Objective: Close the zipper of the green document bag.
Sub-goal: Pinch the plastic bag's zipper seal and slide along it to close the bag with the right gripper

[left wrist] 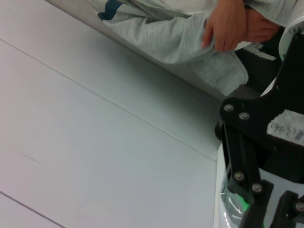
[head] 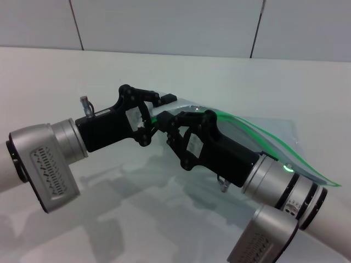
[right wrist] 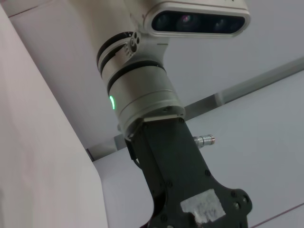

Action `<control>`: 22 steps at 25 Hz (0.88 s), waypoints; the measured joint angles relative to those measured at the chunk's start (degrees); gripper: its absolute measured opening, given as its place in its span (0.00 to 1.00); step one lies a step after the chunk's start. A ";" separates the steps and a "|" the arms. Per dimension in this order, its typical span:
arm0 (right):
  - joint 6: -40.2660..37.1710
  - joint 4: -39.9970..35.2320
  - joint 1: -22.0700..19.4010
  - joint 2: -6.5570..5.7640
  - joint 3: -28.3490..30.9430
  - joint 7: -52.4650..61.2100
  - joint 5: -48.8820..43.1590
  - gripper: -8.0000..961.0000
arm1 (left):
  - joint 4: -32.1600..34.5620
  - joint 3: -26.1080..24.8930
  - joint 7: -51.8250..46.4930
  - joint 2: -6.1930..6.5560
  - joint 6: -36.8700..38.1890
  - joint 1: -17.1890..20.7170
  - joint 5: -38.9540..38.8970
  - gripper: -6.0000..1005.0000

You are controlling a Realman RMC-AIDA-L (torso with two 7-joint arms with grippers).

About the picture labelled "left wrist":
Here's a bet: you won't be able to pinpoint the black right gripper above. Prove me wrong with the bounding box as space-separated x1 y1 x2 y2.
218 32 304 228

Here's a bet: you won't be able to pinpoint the clear green-zip document bag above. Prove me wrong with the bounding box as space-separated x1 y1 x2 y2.
218 163 252 228

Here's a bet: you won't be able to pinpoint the person bare hand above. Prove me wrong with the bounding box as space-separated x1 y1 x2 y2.
201 0 253 52
242 9 285 44

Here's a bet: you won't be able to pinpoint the black trousers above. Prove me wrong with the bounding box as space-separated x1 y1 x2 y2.
234 28 289 95

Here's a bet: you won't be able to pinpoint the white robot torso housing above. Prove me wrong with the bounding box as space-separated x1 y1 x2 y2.
281 18 304 59

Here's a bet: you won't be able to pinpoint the grey zip hoodie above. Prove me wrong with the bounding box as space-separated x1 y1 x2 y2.
45 0 304 102

